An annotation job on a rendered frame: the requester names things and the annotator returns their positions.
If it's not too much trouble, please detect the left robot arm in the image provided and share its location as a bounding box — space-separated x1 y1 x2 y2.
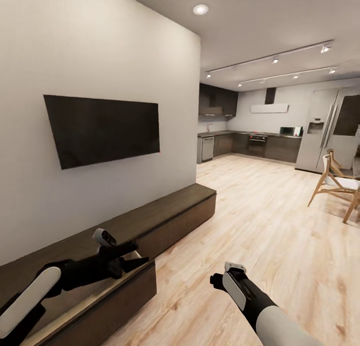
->
0 228 150 346

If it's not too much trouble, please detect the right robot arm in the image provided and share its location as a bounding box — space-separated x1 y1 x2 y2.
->
210 262 327 346

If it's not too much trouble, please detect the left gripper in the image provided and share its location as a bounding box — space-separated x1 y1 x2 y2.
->
77 244 150 286

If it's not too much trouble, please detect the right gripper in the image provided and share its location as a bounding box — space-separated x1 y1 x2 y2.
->
210 273 226 291

